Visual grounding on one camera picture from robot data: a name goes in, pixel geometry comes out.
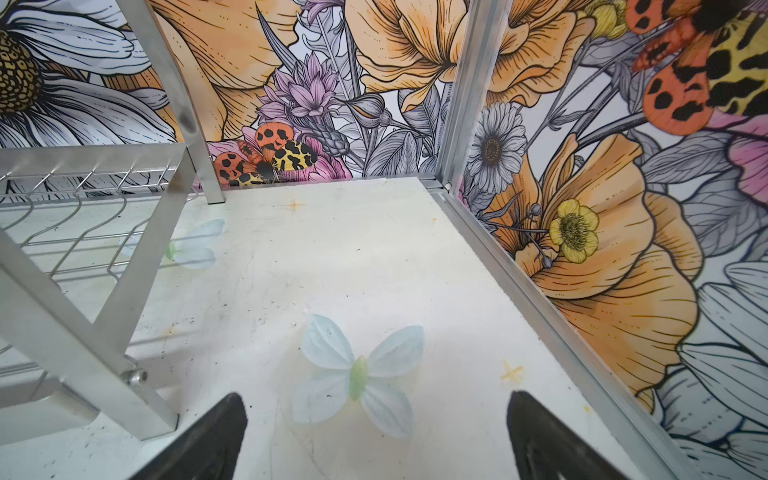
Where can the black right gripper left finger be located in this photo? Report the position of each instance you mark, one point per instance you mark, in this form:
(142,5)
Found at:
(209,449)

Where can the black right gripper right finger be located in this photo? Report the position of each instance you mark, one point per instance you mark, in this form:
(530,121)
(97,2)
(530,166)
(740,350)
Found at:
(544,447)

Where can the silver metal dish rack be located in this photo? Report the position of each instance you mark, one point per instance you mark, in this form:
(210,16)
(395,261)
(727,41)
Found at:
(103,144)

